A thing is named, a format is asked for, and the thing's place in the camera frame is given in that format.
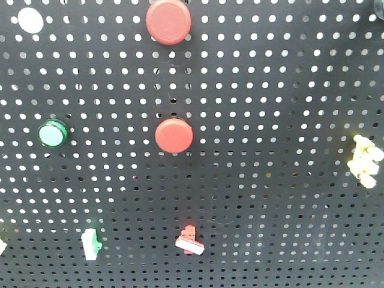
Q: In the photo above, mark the red white rotary knob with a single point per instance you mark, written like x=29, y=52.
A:
x=187, y=241

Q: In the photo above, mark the green white rotary knob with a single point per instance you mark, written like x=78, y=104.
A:
x=91, y=245

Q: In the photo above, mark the lower red round push button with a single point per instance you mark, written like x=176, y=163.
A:
x=174, y=135

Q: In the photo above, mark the red round push button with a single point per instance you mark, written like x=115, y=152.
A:
x=168, y=21
x=174, y=135

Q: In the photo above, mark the black perforated pegboard panel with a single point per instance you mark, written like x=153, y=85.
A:
x=274, y=91

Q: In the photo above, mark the upper red round push button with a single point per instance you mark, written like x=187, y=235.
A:
x=168, y=21

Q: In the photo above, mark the green round push button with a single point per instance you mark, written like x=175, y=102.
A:
x=53, y=133

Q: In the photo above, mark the white round button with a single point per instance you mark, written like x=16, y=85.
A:
x=30, y=20

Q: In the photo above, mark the yellow toggle handle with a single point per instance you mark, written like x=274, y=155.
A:
x=363, y=164

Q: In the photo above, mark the yellow rotary knob switch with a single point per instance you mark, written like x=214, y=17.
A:
x=3, y=246

